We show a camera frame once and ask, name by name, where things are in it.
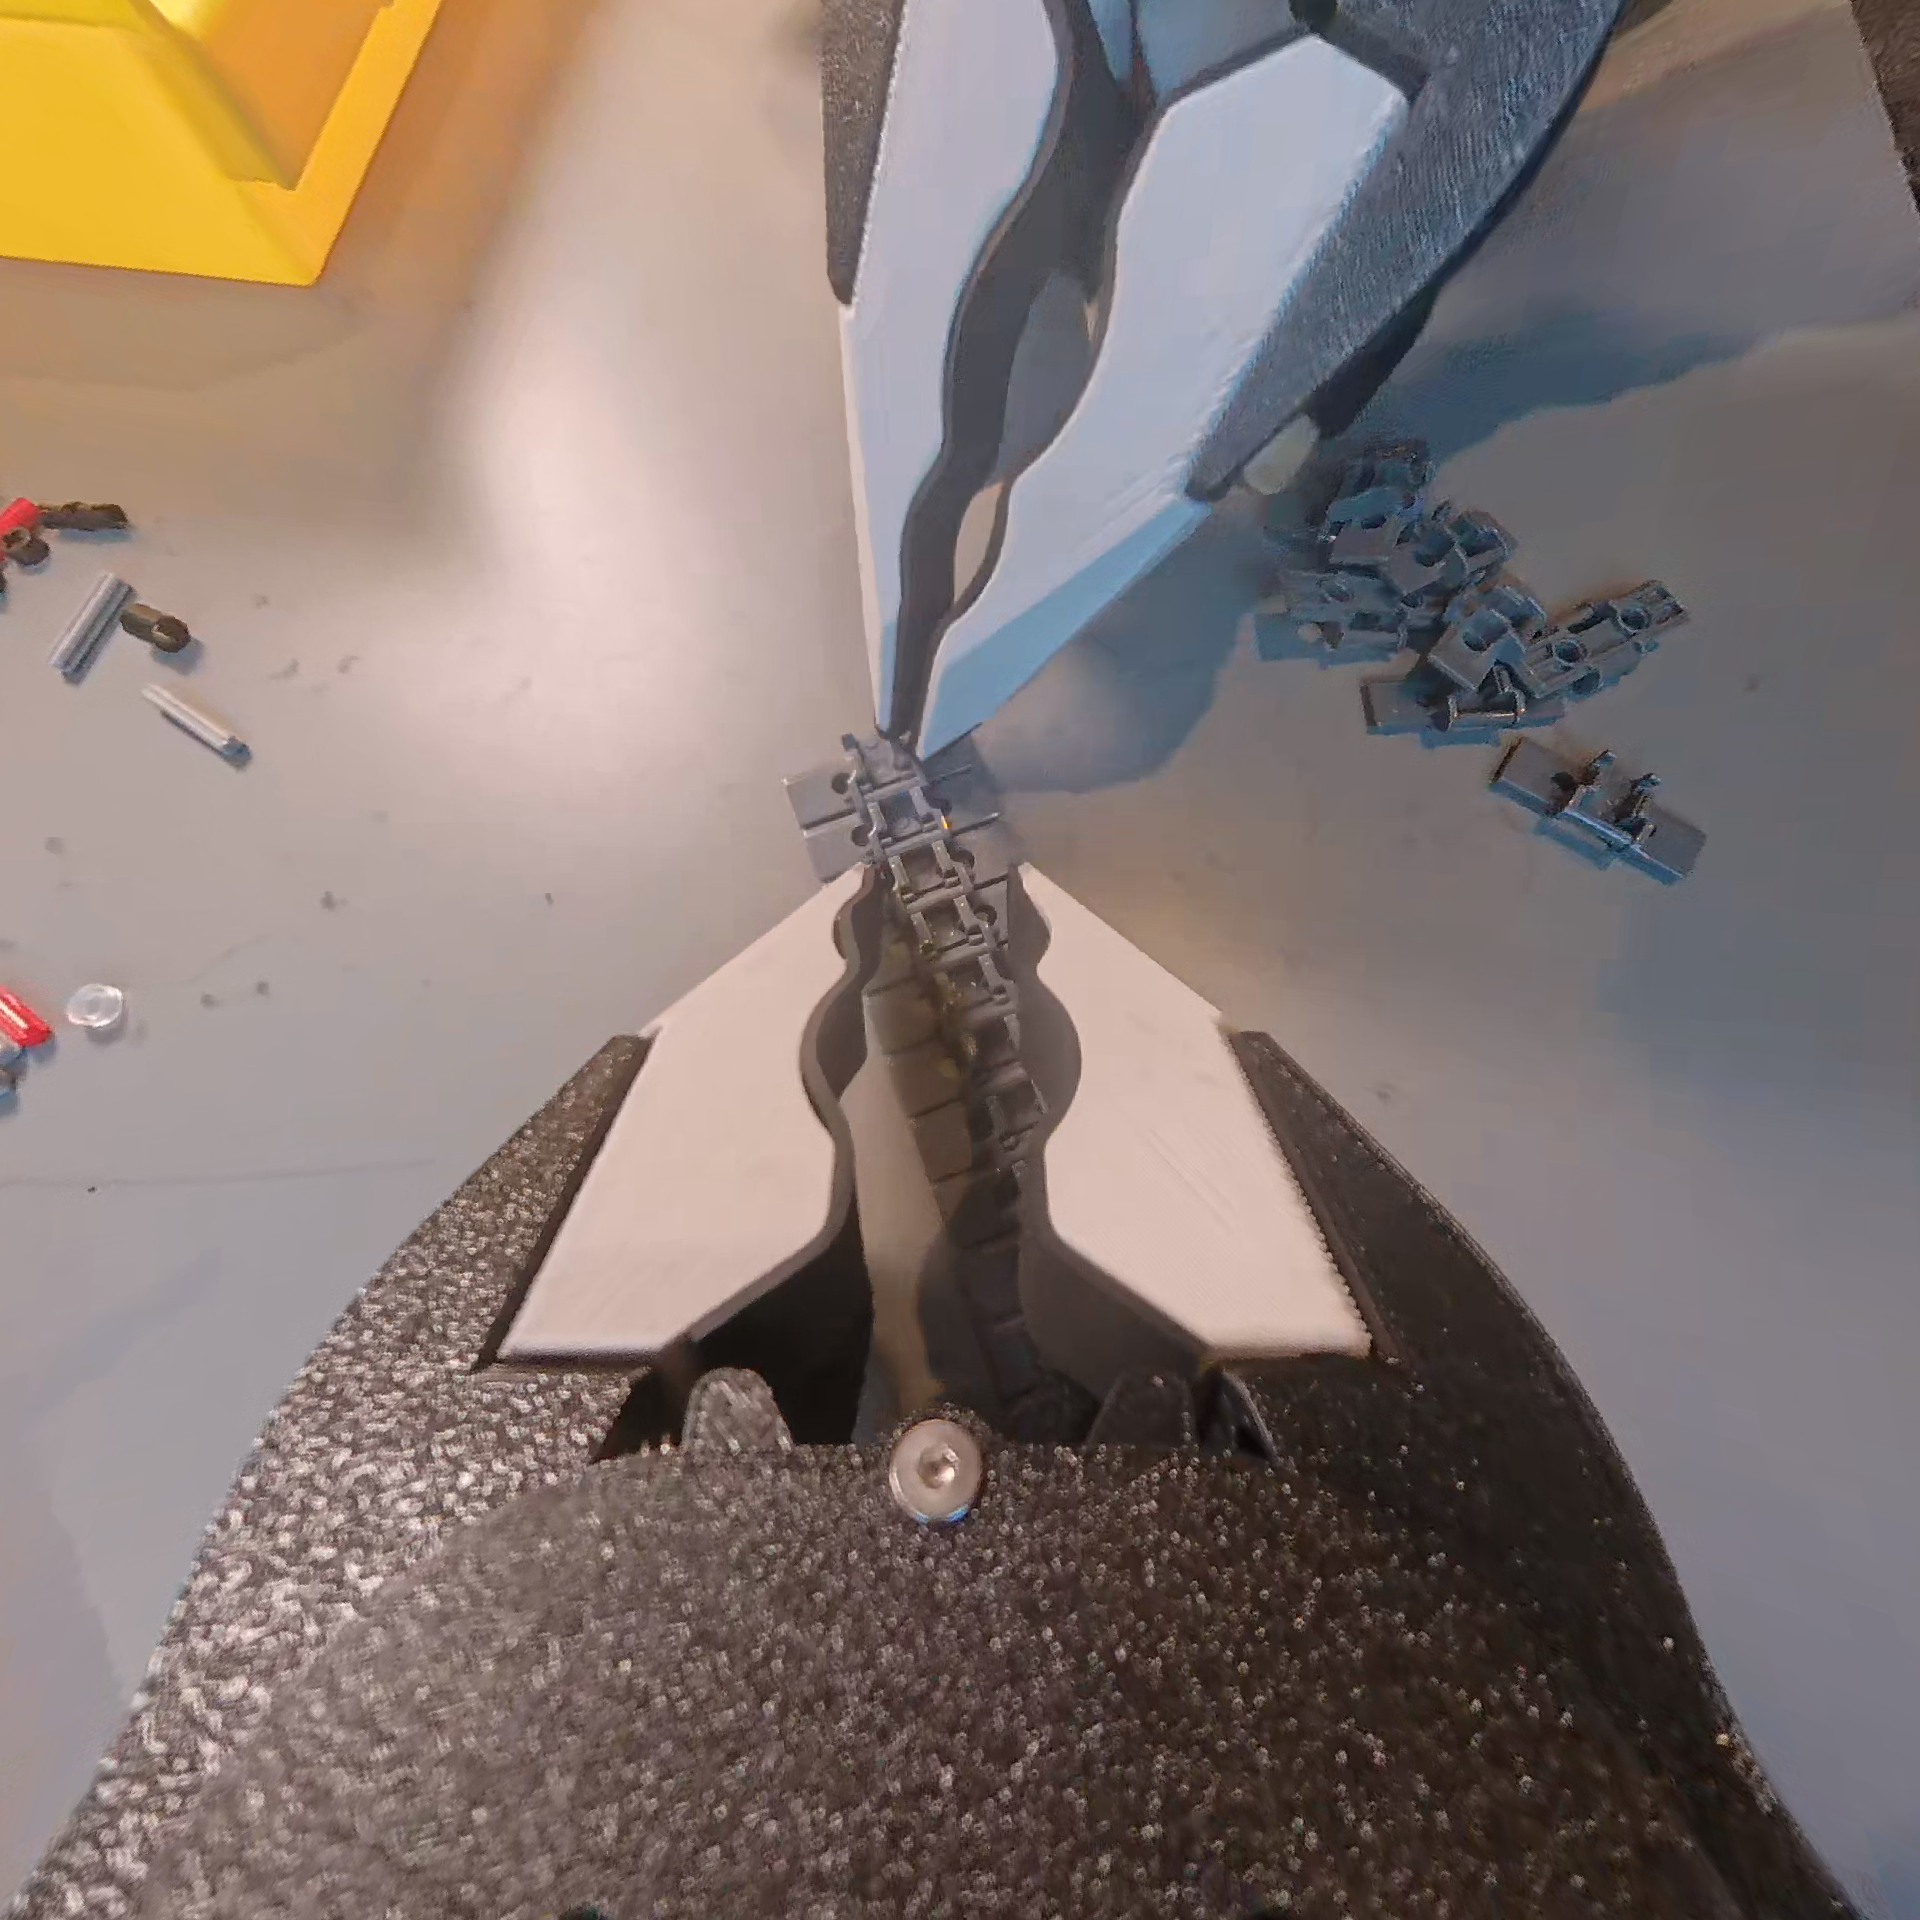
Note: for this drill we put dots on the pale grey brick pin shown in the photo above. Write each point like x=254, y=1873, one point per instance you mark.
x=87, y=623

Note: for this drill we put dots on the pile of grey track pieces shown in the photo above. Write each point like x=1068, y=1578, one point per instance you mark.
x=1442, y=585

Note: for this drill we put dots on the cluster of small brick parts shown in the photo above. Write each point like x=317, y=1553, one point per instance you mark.
x=77, y=516

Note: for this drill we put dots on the yellow plastic bin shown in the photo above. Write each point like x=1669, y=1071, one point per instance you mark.
x=181, y=148

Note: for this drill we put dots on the grey track link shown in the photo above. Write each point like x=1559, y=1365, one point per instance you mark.
x=832, y=795
x=1559, y=786

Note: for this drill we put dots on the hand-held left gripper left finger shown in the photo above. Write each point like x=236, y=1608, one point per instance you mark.
x=706, y=1185

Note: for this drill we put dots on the red brick piece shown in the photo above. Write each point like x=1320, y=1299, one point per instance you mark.
x=23, y=1020

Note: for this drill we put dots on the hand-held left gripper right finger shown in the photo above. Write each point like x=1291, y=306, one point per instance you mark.
x=1202, y=1185

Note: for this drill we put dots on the clear round stud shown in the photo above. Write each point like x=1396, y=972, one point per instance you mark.
x=99, y=1009

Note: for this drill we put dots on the light grey desk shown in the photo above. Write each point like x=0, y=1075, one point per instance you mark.
x=524, y=674

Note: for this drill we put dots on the black brick cylinder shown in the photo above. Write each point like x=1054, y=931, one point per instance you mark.
x=158, y=628

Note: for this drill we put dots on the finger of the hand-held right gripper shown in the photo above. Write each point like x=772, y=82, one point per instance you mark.
x=1202, y=299
x=916, y=329

